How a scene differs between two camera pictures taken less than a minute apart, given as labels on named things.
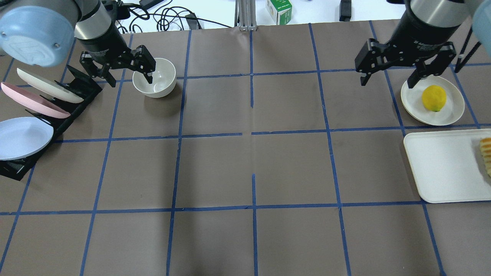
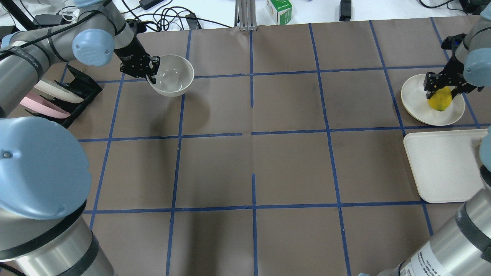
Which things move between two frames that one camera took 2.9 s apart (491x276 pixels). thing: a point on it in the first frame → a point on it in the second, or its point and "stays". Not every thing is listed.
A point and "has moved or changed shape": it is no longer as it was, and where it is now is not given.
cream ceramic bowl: (164, 79) has moved or changed shape
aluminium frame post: (245, 17) stays
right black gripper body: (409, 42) → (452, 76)
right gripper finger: (369, 71) → (432, 82)
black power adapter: (345, 10) stays
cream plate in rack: (49, 88) stays
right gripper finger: (434, 66) → (455, 91)
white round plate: (412, 102) stays
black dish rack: (84, 87) stays
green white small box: (280, 10) stays
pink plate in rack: (34, 101) stays
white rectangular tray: (448, 166) stays
